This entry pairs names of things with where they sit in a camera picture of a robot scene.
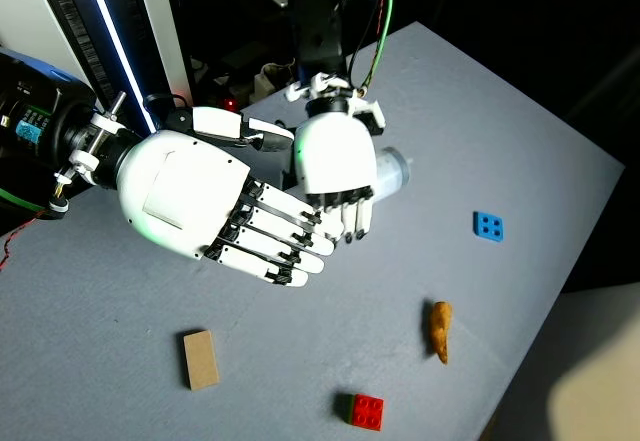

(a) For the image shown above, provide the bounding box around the white column with blue light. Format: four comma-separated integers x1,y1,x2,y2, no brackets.
0,0,194,132

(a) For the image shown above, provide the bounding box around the brown toy chicken wing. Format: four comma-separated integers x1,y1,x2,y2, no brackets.
429,300,455,365

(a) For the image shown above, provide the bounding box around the tan wooden rectangular block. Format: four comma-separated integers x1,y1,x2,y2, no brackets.
182,329,221,392

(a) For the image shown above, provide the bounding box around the translucent plastic tube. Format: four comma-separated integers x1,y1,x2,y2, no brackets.
284,145,415,212

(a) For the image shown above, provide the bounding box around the white shoe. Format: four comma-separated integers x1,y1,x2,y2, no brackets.
254,60,296,105

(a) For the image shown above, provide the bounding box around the red and green toy brick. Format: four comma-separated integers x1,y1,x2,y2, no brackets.
342,393,386,432

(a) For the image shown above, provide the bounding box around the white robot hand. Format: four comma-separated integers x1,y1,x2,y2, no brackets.
113,105,347,288
291,110,380,246

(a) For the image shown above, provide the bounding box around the thin red cable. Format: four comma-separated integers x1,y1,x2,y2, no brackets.
0,208,49,272

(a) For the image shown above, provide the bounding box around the blue square four-hole block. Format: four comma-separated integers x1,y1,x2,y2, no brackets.
472,210,506,246

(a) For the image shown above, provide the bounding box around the grey table cloth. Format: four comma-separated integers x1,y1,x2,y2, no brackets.
0,21,626,441

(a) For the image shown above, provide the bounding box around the green cable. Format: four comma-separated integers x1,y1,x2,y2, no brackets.
359,0,396,97
0,186,51,212

